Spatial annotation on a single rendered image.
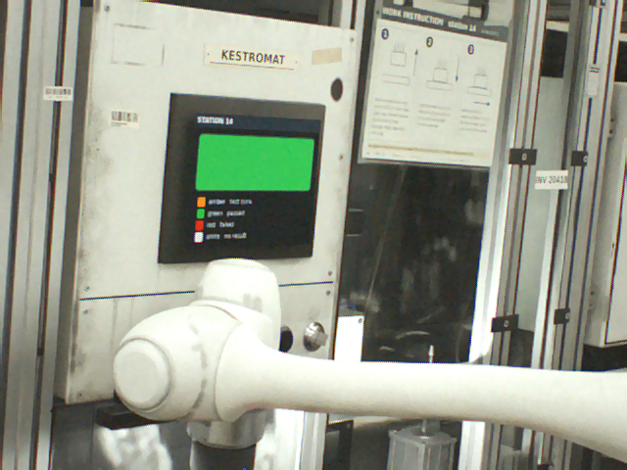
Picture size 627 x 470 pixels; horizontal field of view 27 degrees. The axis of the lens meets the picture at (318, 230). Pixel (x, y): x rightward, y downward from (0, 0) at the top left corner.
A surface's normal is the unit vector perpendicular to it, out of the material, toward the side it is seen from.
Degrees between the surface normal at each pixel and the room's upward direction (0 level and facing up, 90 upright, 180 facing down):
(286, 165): 90
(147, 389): 87
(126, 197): 90
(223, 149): 90
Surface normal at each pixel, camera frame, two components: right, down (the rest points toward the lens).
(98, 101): 0.72, 0.14
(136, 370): -0.47, 0.05
